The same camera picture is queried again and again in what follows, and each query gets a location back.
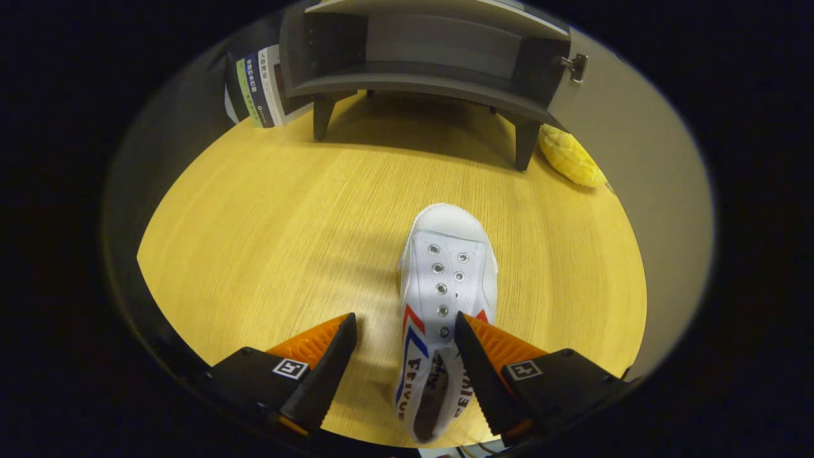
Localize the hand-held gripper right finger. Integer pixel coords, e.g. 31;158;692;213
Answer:
453;310;637;446

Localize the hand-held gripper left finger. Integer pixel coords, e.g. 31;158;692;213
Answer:
203;312;358;440

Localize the white canvas shoe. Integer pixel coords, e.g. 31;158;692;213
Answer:
393;202;499;445

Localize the grey shoe cabinet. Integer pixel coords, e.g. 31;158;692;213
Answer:
279;0;573;172

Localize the metal door hinge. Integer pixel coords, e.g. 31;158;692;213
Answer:
560;53;589;83

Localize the yellow pineapple bun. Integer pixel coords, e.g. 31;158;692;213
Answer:
538;123;608;189

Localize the navy spine book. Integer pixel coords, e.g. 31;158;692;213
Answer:
245;52;275;129

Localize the white spine book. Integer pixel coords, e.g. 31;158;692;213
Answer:
258;43;314;126

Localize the dark cover book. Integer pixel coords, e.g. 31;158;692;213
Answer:
224;54;249;125

